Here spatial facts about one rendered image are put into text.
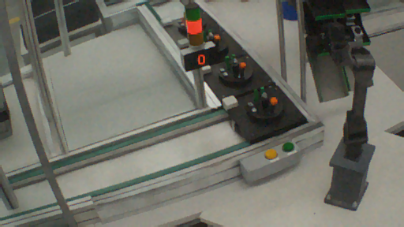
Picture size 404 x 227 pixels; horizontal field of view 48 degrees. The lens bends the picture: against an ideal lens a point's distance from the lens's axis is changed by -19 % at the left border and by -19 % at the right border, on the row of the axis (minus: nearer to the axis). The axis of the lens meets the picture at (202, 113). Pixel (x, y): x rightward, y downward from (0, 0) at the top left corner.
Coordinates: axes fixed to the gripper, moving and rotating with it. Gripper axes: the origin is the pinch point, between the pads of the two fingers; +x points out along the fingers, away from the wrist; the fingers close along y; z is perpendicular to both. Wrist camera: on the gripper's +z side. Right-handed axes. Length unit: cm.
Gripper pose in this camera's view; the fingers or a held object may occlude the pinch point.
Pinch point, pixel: (326, 39)
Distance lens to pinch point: 194.1
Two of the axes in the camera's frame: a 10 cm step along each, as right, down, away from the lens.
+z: -0.7, -9.1, -4.0
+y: -9.9, 1.0, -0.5
